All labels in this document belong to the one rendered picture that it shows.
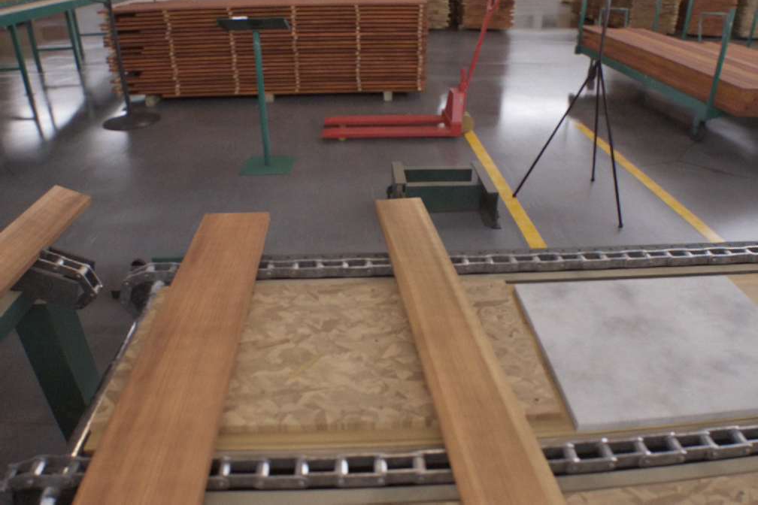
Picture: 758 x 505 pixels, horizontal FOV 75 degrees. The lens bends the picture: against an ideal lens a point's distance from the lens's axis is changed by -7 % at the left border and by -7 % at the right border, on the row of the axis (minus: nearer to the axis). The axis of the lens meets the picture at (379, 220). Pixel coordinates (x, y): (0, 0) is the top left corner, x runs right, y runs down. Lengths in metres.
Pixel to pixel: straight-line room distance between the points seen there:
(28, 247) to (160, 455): 0.82
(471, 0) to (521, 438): 11.20
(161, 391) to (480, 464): 0.60
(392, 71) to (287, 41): 1.24
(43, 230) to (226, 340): 0.74
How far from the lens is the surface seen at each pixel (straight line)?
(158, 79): 6.60
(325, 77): 6.26
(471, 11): 11.88
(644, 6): 13.23
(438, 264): 1.37
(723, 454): 1.15
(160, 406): 1.07
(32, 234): 1.68
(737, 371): 1.34
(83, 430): 1.23
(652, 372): 1.25
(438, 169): 3.62
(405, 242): 1.46
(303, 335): 1.22
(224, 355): 1.13
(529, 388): 1.13
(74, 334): 1.85
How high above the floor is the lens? 1.61
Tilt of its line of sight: 28 degrees down
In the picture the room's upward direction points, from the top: straight up
